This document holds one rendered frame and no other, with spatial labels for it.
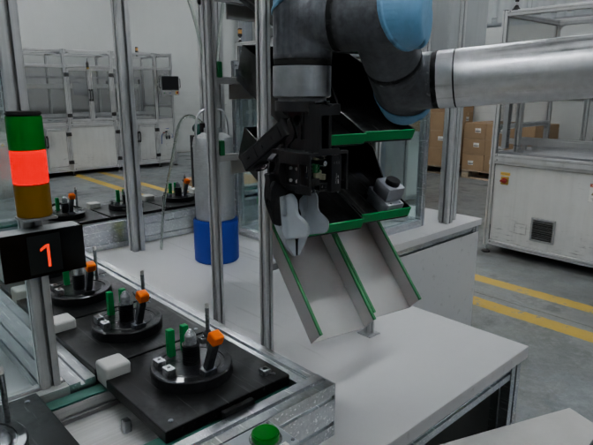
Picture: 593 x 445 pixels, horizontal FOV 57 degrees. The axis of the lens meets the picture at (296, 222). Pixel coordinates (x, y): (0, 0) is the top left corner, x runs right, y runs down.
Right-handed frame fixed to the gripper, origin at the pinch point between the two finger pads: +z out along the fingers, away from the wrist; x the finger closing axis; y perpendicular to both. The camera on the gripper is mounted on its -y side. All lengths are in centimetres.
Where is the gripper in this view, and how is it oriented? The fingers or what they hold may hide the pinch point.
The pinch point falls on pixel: (291, 245)
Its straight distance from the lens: 76.5
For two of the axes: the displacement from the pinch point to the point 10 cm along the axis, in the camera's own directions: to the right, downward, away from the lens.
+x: 7.4, -1.6, 6.6
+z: 0.0, 9.7, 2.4
